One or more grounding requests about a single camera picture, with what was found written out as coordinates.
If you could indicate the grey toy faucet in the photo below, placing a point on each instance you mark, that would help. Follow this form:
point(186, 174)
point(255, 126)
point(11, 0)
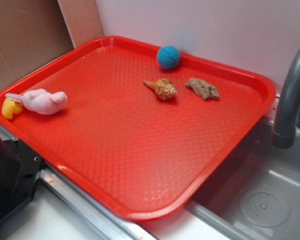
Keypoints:
point(287, 117)

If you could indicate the red plastic tray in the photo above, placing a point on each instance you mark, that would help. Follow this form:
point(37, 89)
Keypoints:
point(138, 155)

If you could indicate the brown cardboard panel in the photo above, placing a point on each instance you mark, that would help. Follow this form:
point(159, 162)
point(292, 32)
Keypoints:
point(36, 32)

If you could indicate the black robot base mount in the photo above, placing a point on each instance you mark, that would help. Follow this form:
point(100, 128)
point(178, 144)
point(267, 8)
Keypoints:
point(20, 169)

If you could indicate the grey plastic sink basin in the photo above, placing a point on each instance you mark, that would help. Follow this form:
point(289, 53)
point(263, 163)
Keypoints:
point(255, 193)

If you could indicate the silver metal rail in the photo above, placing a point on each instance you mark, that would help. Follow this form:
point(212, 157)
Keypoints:
point(60, 211)

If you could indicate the pink plush toy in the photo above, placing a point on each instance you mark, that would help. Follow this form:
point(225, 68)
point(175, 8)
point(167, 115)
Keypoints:
point(40, 101)

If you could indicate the yellow rubber duck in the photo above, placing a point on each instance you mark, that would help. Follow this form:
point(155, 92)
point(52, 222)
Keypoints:
point(10, 108)

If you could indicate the blue textured ball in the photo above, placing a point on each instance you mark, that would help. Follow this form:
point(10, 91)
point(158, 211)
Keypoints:
point(168, 57)

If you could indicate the tan spiral seashell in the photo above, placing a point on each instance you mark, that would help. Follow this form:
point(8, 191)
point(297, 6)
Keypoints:
point(163, 88)

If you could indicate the brown driftwood piece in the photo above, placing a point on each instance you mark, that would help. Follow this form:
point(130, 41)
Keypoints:
point(203, 89)

